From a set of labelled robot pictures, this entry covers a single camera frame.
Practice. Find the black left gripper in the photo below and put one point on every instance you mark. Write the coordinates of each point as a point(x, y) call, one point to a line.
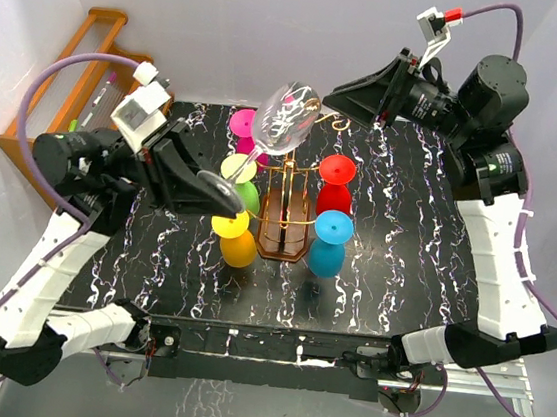
point(167, 189)

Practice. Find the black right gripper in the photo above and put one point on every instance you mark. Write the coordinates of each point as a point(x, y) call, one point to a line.
point(382, 96)

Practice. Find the magenta wine glass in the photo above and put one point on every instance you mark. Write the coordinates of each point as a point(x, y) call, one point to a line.
point(241, 124)

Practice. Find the clear wine glass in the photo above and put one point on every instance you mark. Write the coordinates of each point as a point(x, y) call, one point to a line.
point(281, 124)

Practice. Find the gold wire wine glass rack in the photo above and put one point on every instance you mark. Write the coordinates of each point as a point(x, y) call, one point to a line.
point(286, 212)

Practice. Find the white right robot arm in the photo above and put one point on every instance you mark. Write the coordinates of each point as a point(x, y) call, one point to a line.
point(487, 176)

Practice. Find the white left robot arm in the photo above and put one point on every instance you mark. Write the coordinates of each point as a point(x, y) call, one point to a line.
point(95, 176)

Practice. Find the green wine glass cream base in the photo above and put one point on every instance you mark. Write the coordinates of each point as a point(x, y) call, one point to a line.
point(244, 185)

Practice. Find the red wine glass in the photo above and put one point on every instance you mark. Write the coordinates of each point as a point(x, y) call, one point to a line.
point(336, 171)

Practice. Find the orange wine glass yellow base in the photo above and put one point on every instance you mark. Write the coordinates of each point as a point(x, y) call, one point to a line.
point(237, 244)

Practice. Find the wooden tiered shelf rack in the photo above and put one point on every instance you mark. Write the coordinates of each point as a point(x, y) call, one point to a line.
point(68, 94)

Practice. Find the blue wine glass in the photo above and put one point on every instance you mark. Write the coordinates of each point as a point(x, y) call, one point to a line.
point(326, 255)

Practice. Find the purple capped marker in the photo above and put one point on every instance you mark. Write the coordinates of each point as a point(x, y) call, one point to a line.
point(110, 80)

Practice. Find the green capped marker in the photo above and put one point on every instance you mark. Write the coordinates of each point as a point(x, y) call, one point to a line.
point(73, 125)

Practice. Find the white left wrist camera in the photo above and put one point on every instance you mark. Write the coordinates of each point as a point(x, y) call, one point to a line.
point(139, 114)

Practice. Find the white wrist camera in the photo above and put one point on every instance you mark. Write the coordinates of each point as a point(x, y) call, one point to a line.
point(436, 28)
point(139, 114)

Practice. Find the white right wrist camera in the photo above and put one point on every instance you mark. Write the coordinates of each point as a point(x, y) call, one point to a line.
point(436, 28)

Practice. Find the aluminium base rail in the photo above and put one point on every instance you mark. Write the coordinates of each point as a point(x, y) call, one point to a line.
point(196, 384)

